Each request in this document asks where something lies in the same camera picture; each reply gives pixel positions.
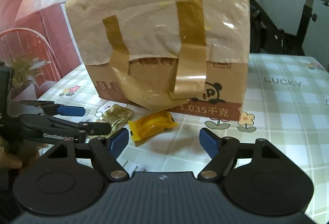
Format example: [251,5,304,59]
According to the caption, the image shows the checkered green tablecloth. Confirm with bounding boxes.
[37,52,329,224]

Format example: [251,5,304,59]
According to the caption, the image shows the black exercise bike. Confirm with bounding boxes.
[245,0,329,56]

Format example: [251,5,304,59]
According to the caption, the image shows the person's hand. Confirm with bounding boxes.
[1,137,49,172]

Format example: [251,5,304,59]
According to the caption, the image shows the gold foil snack packet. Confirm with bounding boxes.
[95,104,133,138]

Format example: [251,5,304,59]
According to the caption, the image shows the printed room backdrop curtain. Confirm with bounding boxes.
[1,0,102,117]

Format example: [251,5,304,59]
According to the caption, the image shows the yellow candy packet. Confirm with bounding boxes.
[128,111,177,142]

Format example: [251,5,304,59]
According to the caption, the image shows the cardboard box with plastic liner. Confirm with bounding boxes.
[65,0,250,121]

